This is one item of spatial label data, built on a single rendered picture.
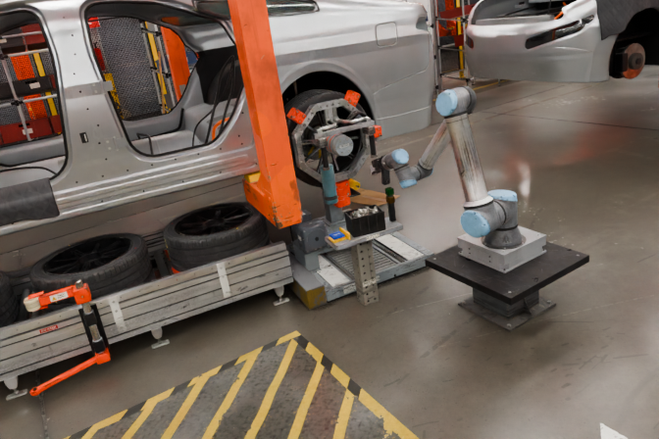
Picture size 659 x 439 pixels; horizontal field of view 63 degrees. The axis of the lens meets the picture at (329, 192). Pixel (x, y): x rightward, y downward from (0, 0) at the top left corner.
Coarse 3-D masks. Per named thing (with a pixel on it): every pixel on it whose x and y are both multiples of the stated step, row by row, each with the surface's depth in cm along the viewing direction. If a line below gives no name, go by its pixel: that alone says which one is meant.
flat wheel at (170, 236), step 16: (208, 208) 372; (224, 208) 371; (240, 208) 366; (176, 224) 350; (192, 224) 352; (208, 224) 354; (224, 224) 343; (240, 224) 334; (256, 224) 334; (176, 240) 324; (192, 240) 320; (208, 240) 318; (224, 240) 320; (240, 240) 325; (256, 240) 335; (176, 256) 329; (192, 256) 322; (208, 256) 321; (224, 256) 323
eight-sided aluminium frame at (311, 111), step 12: (312, 108) 342; (324, 108) 345; (348, 108) 352; (300, 132) 342; (300, 144) 344; (300, 156) 346; (360, 156) 370; (300, 168) 348; (360, 168) 367; (336, 180) 362
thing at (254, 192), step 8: (248, 184) 353; (256, 184) 348; (248, 192) 359; (256, 192) 338; (248, 200) 365; (256, 200) 344; (264, 200) 325; (256, 208) 349; (264, 208) 330; (264, 216) 336
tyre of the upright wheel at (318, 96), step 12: (300, 96) 361; (312, 96) 350; (324, 96) 352; (336, 96) 356; (288, 108) 356; (300, 108) 347; (360, 108) 365; (288, 120) 347; (288, 132) 348; (312, 180) 363
